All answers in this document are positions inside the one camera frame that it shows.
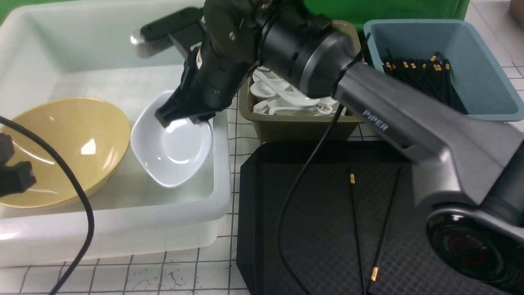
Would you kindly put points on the black gold-tipped chopstick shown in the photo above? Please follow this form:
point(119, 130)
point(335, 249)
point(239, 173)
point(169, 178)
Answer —
point(355, 216)
point(385, 226)

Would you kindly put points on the large white plastic tub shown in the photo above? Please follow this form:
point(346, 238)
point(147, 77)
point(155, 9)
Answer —
point(83, 49)

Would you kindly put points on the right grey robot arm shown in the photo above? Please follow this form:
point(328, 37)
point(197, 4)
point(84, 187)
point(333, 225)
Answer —
point(469, 170)

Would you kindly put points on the olive green spoon bin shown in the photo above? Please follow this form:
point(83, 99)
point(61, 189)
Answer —
point(297, 128)

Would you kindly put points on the white red-tipped soup spoon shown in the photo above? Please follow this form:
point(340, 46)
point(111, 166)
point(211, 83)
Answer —
point(268, 82)

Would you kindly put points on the blue chopstick bin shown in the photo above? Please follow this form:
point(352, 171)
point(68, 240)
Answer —
point(480, 82)

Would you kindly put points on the black textured serving tray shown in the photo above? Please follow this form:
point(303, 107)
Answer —
point(318, 238)

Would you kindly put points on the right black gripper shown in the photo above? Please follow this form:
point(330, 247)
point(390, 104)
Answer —
point(215, 71)

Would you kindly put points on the yellow noodle bowl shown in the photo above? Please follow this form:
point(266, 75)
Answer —
point(92, 136)

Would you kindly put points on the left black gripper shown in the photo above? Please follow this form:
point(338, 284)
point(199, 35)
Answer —
point(16, 178)

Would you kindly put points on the bundle of black chopsticks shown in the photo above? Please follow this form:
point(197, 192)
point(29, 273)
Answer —
point(432, 76)

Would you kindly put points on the pile of white soup spoons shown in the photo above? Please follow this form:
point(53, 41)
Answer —
point(276, 106)

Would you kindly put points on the small white dish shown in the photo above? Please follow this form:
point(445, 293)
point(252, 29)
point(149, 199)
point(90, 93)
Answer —
point(170, 155)

